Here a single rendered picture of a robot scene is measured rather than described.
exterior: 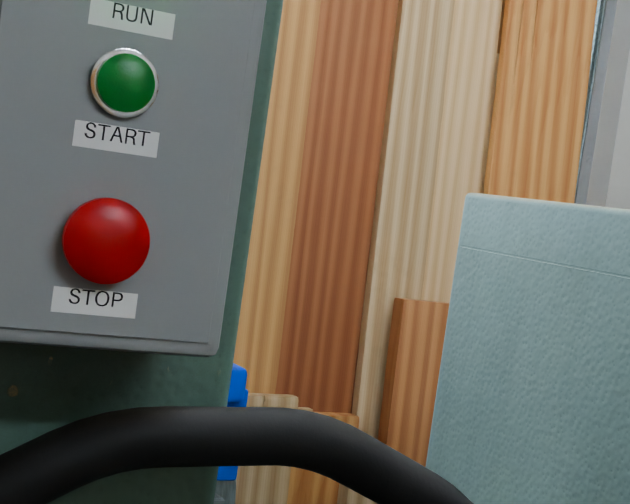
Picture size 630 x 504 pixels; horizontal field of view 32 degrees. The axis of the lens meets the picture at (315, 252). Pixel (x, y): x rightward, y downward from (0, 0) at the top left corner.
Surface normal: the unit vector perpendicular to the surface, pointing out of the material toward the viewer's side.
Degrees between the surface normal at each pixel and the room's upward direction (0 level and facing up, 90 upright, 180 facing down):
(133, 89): 92
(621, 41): 90
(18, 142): 90
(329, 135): 87
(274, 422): 52
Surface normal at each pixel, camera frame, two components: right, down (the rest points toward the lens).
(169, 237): 0.39, 0.11
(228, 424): 0.41, -0.52
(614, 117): -0.88, -0.10
